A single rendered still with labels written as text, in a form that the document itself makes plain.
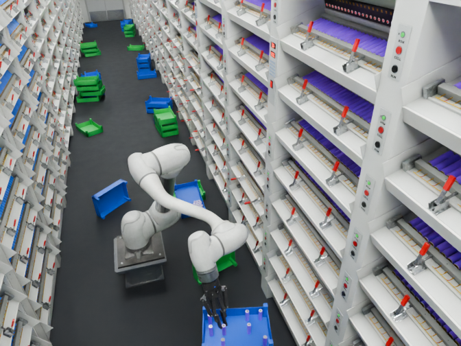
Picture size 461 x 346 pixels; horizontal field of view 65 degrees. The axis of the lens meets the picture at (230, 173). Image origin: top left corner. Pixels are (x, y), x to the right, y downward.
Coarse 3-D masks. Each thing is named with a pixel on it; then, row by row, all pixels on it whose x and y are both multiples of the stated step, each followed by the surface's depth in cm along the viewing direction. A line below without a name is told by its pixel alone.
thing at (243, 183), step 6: (228, 162) 250; (234, 162) 251; (234, 168) 250; (246, 168) 245; (240, 174) 243; (246, 180) 236; (246, 186) 232; (246, 192) 227; (252, 192) 225; (252, 198) 221; (252, 204) 220; (258, 204) 216; (258, 210) 212
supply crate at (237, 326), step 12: (204, 312) 167; (216, 312) 170; (228, 312) 170; (240, 312) 171; (252, 312) 171; (264, 312) 169; (204, 324) 168; (216, 324) 168; (228, 324) 168; (240, 324) 168; (252, 324) 168; (264, 324) 167; (204, 336) 163; (216, 336) 163; (228, 336) 163; (240, 336) 162; (252, 336) 162
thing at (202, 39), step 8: (200, 8) 259; (208, 8) 260; (200, 32) 268; (200, 40) 270; (208, 40) 272; (200, 56) 278; (200, 72) 288; (200, 88) 300; (208, 112) 303; (208, 136) 315; (208, 152) 324; (208, 160) 328; (208, 168) 334; (208, 176) 341
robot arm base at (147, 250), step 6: (150, 240) 239; (144, 246) 230; (150, 246) 234; (126, 252) 231; (132, 252) 229; (138, 252) 228; (144, 252) 230; (150, 252) 231; (126, 258) 228; (138, 258) 225
